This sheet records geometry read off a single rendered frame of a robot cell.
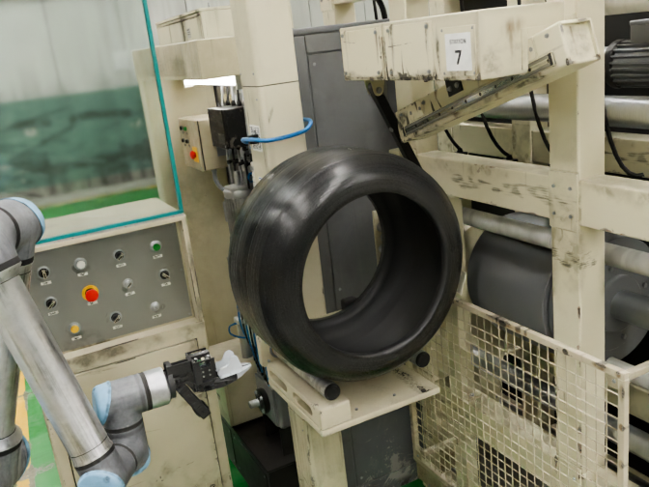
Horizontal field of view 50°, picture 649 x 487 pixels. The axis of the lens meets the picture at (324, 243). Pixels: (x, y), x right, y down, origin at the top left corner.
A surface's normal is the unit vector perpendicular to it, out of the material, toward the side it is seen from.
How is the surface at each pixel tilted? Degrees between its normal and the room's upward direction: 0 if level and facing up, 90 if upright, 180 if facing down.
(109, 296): 90
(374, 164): 43
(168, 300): 90
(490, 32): 90
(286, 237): 66
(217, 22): 90
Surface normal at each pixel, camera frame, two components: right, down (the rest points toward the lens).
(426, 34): -0.88, 0.22
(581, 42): 0.40, -0.11
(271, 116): 0.46, 0.20
